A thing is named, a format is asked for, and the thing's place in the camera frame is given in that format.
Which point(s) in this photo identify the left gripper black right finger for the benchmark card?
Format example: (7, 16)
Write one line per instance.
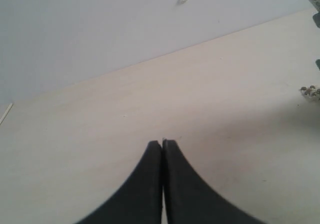
(189, 199)

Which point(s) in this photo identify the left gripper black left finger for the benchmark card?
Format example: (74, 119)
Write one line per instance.
(139, 200)

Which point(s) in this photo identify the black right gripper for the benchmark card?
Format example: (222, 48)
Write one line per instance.
(316, 19)

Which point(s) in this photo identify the pile of brown beans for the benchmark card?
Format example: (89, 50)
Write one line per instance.
(310, 93)

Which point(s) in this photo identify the white wall hook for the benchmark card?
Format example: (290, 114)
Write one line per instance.
(180, 2)

